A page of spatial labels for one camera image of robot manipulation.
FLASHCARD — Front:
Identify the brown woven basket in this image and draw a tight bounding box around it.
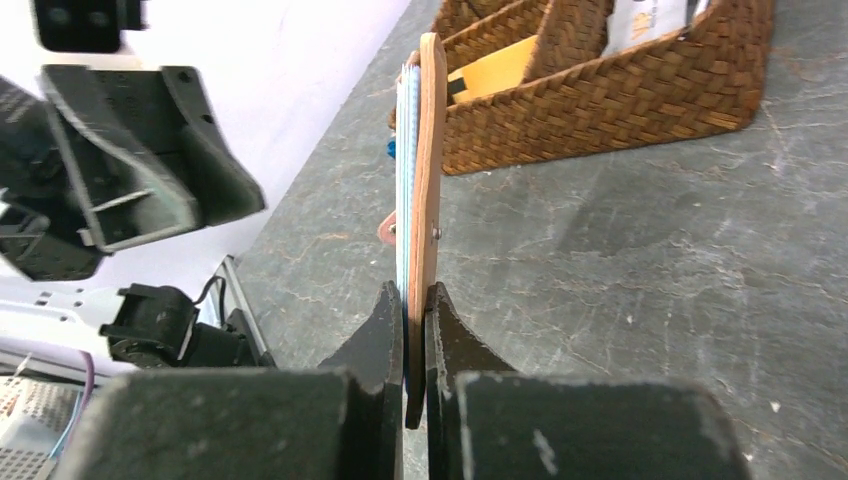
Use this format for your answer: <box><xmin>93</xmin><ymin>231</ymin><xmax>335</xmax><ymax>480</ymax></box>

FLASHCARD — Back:
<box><xmin>431</xmin><ymin>1</ymin><xmax>774</xmax><ymax>175</ymax></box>

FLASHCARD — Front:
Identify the gold card front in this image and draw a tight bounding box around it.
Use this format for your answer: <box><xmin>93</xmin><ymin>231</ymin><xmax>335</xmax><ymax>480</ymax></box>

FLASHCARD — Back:
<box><xmin>447</xmin><ymin>35</ymin><xmax>538</xmax><ymax>104</ymax></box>

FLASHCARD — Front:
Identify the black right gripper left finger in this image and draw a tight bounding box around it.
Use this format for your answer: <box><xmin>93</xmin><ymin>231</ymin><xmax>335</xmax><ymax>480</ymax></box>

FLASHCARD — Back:
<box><xmin>54</xmin><ymin>282</ymin><xmax>403</xmax><ymax>480</ymax></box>

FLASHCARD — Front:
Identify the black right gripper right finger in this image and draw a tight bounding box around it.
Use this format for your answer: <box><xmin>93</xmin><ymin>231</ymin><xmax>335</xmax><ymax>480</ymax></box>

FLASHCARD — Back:
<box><xmin>424</xmin><ymin>284</ymin><xmax>750</xmax><ymax>479</ymax></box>

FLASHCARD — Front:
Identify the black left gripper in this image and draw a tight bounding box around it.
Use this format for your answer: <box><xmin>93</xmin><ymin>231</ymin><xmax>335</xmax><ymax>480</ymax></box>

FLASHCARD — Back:
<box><xmin>1</xmin><ymin>64</ymin><xmax>266</xmax><ymax>281</ymax></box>

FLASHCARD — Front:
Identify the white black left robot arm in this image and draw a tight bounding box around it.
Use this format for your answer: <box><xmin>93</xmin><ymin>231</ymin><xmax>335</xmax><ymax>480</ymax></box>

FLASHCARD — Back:
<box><xmin>1</xmin><ymin>65</ymin><xmax>266</xmax><ymax>368</ymax></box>

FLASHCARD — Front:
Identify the white perforated basket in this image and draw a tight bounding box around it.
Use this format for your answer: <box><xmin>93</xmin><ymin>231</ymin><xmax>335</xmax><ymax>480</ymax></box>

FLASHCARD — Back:
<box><xmin>1</xmin><ymin>375</ymin><xmax>90</xmax><ymax>480</ymax></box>

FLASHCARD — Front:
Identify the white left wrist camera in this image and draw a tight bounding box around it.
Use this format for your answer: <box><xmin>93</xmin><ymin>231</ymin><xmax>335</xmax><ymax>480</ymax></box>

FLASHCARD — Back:
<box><xmin>30</xmin><ymin>0</ymin><xmax>147</xmax><ymax>54</ymax></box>

